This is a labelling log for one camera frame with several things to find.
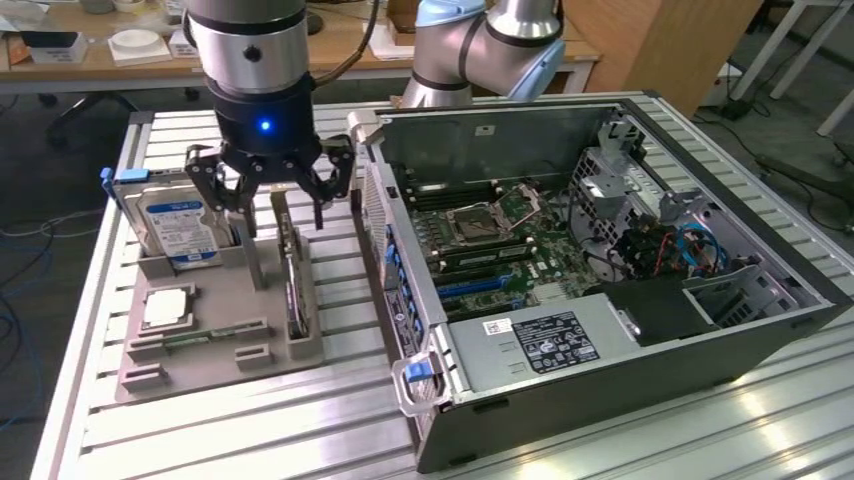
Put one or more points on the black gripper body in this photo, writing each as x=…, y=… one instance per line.
x=267, y=135

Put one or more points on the graphics card with black fan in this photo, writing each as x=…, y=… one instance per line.
x=297, y=295

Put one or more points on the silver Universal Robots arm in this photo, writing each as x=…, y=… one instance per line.
x=247, y=30

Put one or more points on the hard disk in blue caddy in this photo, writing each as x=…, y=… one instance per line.
x=173, y=225

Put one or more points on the small white labelled box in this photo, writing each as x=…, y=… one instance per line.
x=180, y=47

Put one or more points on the CPU socket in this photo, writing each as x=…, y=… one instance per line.
x=476, y=225

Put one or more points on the silver CPU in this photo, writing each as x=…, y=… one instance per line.
x=164, y=307

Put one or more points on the black chair base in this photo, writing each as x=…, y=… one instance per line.
x=80, y=107

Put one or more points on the white paper stack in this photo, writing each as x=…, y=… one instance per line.
x=393, y=47

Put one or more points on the white square holder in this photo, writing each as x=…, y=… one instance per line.
x=139, y=47

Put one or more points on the RAM stick with white label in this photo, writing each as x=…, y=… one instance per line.
x=483, y=257

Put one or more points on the metal socket cover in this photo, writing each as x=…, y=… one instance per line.
x=520, y=205

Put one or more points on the wooden desk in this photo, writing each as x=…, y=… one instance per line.
x=93, y=67

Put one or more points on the green RAM stick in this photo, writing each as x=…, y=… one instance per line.
x=207, y=335

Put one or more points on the cardboard box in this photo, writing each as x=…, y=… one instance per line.
x=400, y=15

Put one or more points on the grey parts rack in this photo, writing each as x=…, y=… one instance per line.
x=220, y=360

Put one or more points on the grey cup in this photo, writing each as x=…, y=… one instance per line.
x=96, y=6

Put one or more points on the white box with black top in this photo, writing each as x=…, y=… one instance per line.
x=53, y=47

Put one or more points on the green motherboard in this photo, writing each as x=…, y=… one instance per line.
x=554, y=260

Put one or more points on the metal disk bay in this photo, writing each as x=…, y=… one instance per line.
x=620, y=210

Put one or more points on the grey power supply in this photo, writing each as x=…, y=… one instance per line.
x=493, y=360

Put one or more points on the wooden cabinet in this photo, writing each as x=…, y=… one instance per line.
x=667, y=50

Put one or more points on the open black PC case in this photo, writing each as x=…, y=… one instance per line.
x=600, y=415

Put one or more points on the grey disk bay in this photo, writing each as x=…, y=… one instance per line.
x=734, y=300

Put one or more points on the white table frame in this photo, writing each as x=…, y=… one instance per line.
x=768, y=47

